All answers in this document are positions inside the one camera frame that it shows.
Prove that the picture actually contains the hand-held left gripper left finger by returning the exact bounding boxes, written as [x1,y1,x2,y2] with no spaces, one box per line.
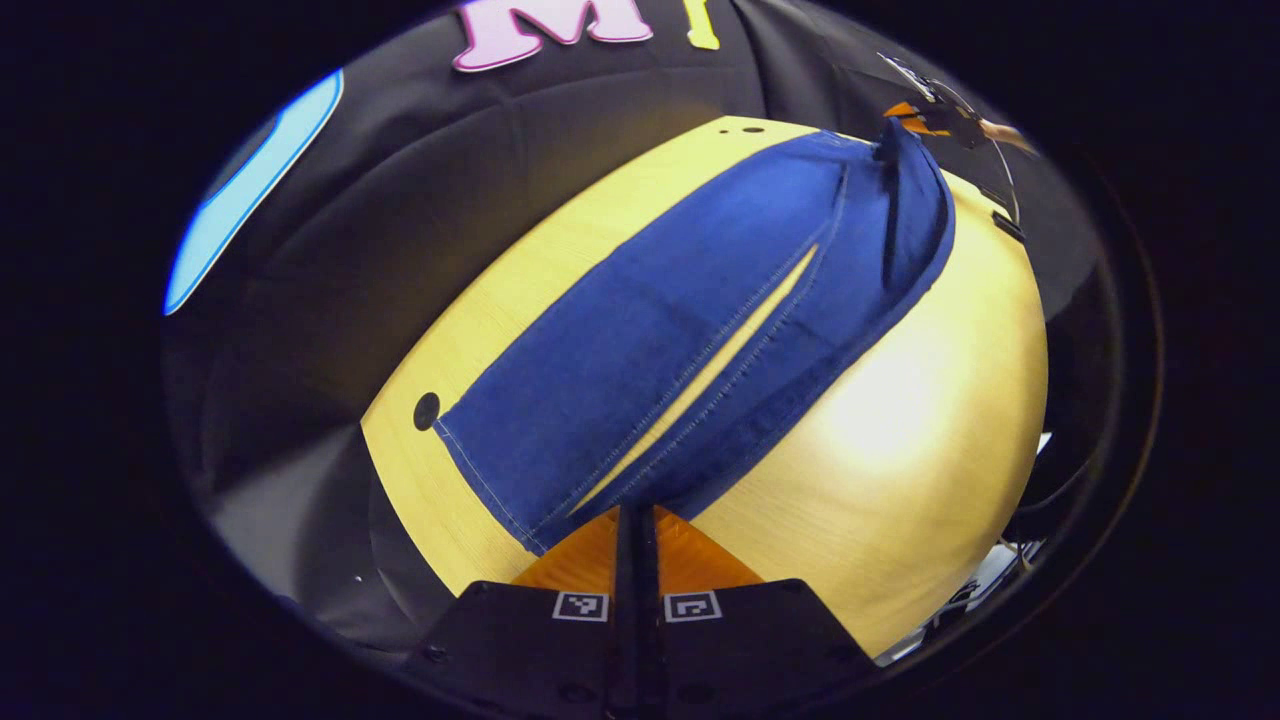
[400,505,639,719]

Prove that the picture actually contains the blue denim jeans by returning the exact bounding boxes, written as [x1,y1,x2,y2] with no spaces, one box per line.
[435,118,957,557]

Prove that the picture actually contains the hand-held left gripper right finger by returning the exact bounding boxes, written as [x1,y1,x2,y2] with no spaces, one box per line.
[640,505,872,718]

